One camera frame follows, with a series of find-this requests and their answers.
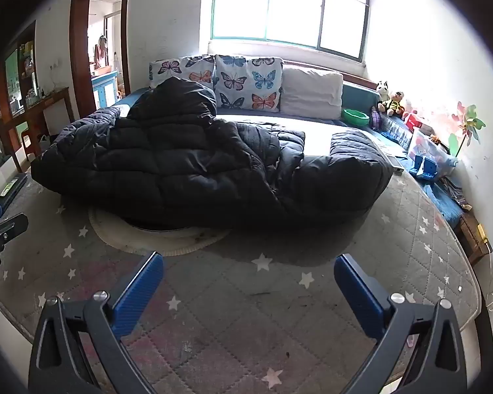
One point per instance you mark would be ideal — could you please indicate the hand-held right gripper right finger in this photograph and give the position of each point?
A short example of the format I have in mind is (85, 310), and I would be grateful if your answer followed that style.
(359, 295)

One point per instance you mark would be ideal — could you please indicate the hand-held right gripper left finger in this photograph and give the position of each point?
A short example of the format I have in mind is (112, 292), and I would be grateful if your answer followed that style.
(137, 293)

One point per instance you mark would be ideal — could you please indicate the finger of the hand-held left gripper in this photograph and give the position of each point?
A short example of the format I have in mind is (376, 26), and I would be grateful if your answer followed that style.
(8, 227)

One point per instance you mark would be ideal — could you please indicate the black puffer coat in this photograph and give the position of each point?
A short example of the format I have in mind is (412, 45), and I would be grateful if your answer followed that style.
(168, 152)

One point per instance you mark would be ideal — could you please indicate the hanging clothes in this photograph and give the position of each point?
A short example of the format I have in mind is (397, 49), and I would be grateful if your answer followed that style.
(101, 51)

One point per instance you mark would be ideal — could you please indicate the black flat board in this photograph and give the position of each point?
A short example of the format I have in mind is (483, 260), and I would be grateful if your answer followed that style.
(12, 191)

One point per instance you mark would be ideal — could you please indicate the round white mat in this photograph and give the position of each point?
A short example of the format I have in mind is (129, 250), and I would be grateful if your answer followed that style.
(119, 234)

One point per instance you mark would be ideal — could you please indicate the grey star print mattress pad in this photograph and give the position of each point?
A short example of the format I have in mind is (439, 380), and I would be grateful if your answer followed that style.
(246, 308)

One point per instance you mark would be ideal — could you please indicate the wooden chair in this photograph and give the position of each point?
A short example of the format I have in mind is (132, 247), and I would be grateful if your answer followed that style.
(45, 100)

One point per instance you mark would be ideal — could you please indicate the blue plastic stand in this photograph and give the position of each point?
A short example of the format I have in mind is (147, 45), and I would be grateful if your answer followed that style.
(425, 168)

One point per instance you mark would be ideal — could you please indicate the clear plastic bag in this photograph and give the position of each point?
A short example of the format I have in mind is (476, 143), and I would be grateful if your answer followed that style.
(429, 147)

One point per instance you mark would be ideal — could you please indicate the blue and white cabinet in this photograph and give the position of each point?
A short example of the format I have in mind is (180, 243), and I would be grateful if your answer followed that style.
(104, 88)

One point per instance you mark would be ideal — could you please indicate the green bowl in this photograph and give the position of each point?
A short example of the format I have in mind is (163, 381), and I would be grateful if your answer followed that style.
(355, 117)

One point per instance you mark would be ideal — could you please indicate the red box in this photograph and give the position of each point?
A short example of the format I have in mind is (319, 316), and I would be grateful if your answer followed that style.
(415, 122)

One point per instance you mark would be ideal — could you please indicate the yellow plush toy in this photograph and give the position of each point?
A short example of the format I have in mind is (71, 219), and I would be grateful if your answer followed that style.
(393, 103)

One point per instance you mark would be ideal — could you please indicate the blue sofa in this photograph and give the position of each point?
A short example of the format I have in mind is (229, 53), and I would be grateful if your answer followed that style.
(357, 96)

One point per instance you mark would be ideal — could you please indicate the pastel pinwheel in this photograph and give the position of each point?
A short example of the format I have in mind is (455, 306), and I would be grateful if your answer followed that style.
(468, 125)

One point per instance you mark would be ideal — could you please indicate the white plush toy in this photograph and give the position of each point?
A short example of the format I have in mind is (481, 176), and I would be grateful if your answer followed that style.
(382, 89)

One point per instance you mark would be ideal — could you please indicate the white pillow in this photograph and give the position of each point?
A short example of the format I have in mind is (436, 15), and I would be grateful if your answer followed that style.
(310, 90)

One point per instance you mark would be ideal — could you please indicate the butterfly print pillow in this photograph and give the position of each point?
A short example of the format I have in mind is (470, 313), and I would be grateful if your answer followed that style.
(246, 82)
(176, 69)

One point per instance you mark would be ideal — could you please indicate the brown door frame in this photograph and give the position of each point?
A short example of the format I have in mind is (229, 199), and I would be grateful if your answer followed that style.
(78, 49)

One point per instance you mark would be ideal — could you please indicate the green frame window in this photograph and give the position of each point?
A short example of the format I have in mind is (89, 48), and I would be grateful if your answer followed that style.
(291, 4)

